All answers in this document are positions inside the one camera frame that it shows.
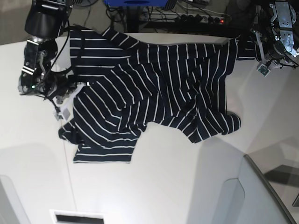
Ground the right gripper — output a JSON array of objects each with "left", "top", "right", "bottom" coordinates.
[{"left": 44, "top": 73, "right": 77, "bottom": 103}]

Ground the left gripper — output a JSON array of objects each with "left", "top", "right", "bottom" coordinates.
[{"left": 263, "top": 38, "right": 284, "bottom": 61}]

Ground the navy white striped t-shirt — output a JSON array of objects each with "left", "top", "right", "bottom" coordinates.
[{"left": 58, "top": 27, "right": 257, "bottom": 163}]

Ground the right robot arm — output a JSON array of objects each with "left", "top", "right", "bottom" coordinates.
[{"left": 18, "top": 0, "right": 76, "bottom": 105}]

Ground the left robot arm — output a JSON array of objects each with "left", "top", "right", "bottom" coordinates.
[{"left": 251, "top": 0, "right": 299, "bottom": 68}]

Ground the blue plastic bin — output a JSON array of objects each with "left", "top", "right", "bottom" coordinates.
[{"left": 104, "top": 0, "right": 168, "bottom": 7}]

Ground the white power strip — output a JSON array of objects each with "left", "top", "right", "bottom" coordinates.
[{"left": 149, "top": 12, "right": 229, "bottom": 25}]

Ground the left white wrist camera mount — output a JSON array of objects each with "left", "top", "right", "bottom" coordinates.
[{"left": 251, "top": 29, "right": 299, "bottom": 77}]

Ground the grey metal edge rail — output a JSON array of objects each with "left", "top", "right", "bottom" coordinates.
[{"left": 244, "top": 154, "right": 296, "bottom": 224}]

